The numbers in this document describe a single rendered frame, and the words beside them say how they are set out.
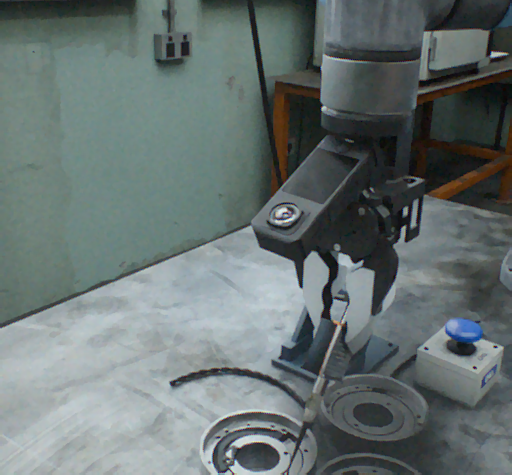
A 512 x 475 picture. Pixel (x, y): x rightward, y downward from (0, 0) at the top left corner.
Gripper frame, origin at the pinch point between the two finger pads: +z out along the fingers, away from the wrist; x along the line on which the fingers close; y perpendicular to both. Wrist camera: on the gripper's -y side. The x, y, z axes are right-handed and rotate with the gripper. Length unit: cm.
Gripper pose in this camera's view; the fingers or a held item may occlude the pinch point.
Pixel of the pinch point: (335, 338)
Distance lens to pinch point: 61.4
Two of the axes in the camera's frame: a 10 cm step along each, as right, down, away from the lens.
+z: -0.2, 9.3, 3.6
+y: 6.3, -2.7, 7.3
